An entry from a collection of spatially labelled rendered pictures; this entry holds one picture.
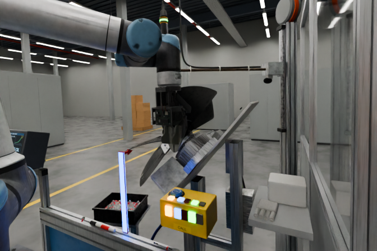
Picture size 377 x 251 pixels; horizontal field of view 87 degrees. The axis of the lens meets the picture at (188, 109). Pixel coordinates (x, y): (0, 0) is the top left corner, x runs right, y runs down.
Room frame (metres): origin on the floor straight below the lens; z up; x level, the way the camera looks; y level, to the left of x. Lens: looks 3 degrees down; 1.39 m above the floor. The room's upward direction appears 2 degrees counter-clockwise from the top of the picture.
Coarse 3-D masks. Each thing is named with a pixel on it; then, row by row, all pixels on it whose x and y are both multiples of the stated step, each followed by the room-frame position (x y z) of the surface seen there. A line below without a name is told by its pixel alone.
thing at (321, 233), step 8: (304, 152) 1.54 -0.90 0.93; (304, 160) 1.54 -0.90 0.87; (304, 168) 1.54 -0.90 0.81; (304, 176) 1.54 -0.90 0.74; (312, 184) 1.04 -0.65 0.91; (312, 192) 1.04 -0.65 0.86; (312, 200) 1.03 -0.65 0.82; (312, 208) 1.03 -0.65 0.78; (320, 208) 0.79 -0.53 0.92; (312, 216) 1.03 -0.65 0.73; (320, 216) 0.79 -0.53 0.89; (312, 224) 1.03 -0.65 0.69; (320, 224) 0.79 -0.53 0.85; (320, 232) 0.79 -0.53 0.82; (328, 232) 0.64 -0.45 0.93; (304, 240) 1.53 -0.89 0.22; (320, 240) 0.79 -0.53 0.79; (328, 240) 0.64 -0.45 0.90; (304, 248) 1.53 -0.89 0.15; (312, 248) 1.03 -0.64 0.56; (320, 248) 0.79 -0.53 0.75; (328, 248) 0.64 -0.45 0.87
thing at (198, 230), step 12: (168, 192) 0.66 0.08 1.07; (192, 192) 0.66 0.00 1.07; (168, 204) 0.60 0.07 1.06; (180, 204) 0.59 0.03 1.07; (192, 204) 0.58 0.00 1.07; (216, 204) 0.63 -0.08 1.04; (168, 216) 0.60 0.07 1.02; (204, 216) 0.55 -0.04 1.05; (216, 216) 0.63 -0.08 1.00; (180, 228) 0.59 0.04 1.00; (192, 228) 0.57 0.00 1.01; (204, 228) 0.55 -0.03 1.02
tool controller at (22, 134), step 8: (16, 136) 1.01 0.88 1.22; (24, 136) 0.98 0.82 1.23; (32, 136) 1.00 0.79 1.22; (40, 136) 1.03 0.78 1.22; (48, 136) 1.06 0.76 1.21; (16, 144) 1.00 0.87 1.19; (24, 144) 0.97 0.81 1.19; (32, 144) 0.99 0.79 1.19; (40, 144) 1.03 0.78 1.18; (24, 152) 0.96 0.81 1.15; (32, 152) 0.99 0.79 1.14; (40, 152) 1.03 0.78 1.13; (32, 160) 0.99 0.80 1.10; (40, 160) 1.02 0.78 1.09; (32, 168) 0.99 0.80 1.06
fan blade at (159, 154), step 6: (156, 150) 1.21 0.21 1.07; (162, 150) 1.15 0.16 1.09; (156, 156) 1.16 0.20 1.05; (162, 156) 1.12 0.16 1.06; (150, 162) 1.18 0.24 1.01; (156, 162) 1.13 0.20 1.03; (144, 168) 1.24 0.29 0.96; (150, 168) 1.14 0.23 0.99; (144, 174) 1.15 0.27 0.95; (150, 174) 1.09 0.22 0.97; (144, 180) 1.10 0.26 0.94
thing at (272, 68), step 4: (264, 64) 1.18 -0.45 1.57; (268, 64) 1.14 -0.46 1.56; (272, 64) 1.14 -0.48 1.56; (276, 64) 1.14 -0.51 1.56; (280, 64) 1.15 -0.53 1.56; (268, 68) 1.14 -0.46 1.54; (272, 68) 1.14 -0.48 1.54; (276, 68) 1.14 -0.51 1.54; (280, 68) 1.15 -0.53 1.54; (264, 72) 1.18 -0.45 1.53; (268, 72) 1.14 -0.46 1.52; (272, 72) 1.14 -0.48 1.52; (276, 72) 1.14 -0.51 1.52; (280, 72) 1.15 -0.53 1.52; (280, 76) 1.19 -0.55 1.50
